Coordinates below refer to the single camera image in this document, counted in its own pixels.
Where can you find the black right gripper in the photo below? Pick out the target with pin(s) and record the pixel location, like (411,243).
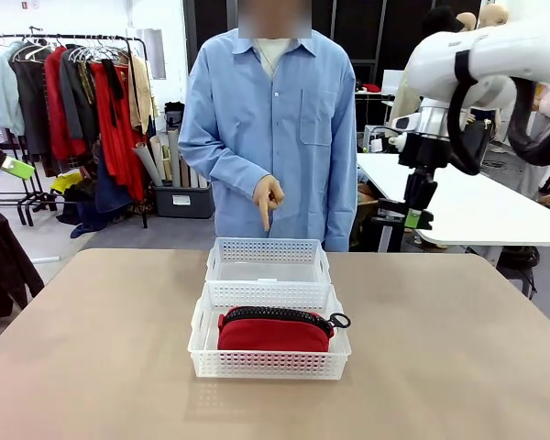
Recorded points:
(421,149)

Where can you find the red pouch with black zipper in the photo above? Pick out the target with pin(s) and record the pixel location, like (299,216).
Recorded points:
(275,337)

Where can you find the person's right forearm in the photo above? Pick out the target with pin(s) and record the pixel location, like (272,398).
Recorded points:
(220,165)

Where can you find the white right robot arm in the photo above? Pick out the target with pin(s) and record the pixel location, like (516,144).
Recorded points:
(509,50)

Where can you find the person's left forearm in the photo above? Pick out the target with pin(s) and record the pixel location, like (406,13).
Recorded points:
(344,206)

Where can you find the person's right hand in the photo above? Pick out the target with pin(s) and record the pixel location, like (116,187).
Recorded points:
(268,194)

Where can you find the yellow item on floor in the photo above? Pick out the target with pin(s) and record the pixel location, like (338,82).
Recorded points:
(66,183)

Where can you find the white table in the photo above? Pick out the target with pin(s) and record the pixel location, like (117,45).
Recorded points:
(476,211)

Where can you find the dark grey coat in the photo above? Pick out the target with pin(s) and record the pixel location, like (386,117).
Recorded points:
(32,105)

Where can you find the red jacket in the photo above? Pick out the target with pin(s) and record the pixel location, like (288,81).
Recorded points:
(57,114)

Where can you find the light blue jacket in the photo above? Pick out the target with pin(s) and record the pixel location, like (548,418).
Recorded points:
(7,91)

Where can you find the charcoal jacket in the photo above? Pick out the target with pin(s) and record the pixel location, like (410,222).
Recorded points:
(75,101)

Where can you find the blue denim garment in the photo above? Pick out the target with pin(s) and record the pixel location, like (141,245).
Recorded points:
(105,197)

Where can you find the red dress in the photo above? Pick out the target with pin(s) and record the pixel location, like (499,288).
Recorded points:
(119,146)

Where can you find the black office chair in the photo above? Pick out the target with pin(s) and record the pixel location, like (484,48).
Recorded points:
(518,266)

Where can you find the white chair back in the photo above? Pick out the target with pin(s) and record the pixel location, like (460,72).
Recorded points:
(392,82)

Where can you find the small red item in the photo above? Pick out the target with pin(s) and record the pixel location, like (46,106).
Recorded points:
(371,87)

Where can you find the black scarf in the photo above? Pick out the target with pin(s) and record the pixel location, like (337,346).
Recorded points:
(114,91)

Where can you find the grey paper roll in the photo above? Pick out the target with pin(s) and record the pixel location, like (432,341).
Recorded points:
(146,165)

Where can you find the black metal clothes rack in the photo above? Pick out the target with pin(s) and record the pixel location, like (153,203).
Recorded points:
(50,37)

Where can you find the beige paper roll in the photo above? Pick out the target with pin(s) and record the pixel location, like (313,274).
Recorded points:
(158,158)

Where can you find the beige garment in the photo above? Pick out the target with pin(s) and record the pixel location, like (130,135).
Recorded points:
(139,96)

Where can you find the white cardboard tube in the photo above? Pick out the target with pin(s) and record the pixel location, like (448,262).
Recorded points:
(174,156)

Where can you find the white perforated plastic basket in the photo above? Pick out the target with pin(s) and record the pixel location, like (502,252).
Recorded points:
(266,252)
(266,366)

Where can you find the person in blue shirt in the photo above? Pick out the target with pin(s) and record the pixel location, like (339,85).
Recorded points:
(279,114)

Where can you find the grey storage bin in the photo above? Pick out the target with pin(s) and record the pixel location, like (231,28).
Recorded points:
(188,208)

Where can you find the mannequin with beige coat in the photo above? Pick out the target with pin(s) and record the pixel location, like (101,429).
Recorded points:
(440,18)

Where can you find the mannequin with white shirt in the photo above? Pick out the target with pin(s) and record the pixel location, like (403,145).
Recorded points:
(467,20)

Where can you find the mannequin with navy top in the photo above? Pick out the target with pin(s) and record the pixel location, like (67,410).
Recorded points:
(492,16)

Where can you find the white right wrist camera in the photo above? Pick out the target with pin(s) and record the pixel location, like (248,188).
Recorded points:
(405,123)

